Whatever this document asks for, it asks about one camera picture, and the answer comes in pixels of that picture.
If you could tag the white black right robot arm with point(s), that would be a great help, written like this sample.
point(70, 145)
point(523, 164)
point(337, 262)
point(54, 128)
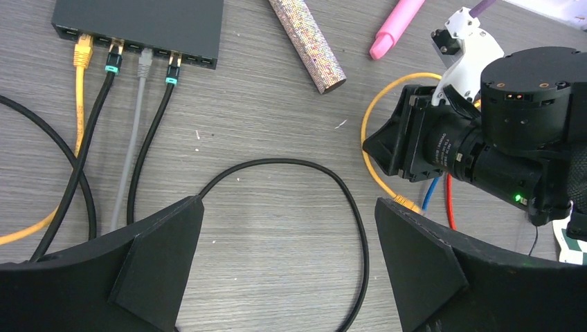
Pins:
point(552, 79)

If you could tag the glitter tube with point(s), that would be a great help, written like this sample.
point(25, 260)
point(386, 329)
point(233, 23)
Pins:
point(310, 44)

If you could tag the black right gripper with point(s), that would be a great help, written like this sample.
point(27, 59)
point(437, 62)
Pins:
point(504, 148)

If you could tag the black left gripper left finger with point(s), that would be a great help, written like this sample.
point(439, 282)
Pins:
point(131, 279)

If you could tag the dark grey network switch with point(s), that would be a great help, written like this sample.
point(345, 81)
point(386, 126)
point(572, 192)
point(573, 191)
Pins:
point(190, 28)

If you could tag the pink marker pen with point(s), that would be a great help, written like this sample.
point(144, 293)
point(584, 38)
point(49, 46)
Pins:
point(394, 27)

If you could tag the green white checkerboard mat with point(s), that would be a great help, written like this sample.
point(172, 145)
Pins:
point(569, 251)

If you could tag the black cable teal boot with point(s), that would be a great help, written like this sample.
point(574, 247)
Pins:
point(171, 81)
point(82, 54)

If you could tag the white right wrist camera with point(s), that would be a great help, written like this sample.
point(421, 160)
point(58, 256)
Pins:
point(466, 49)

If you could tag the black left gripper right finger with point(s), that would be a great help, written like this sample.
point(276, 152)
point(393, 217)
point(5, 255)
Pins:
point(444, 280)

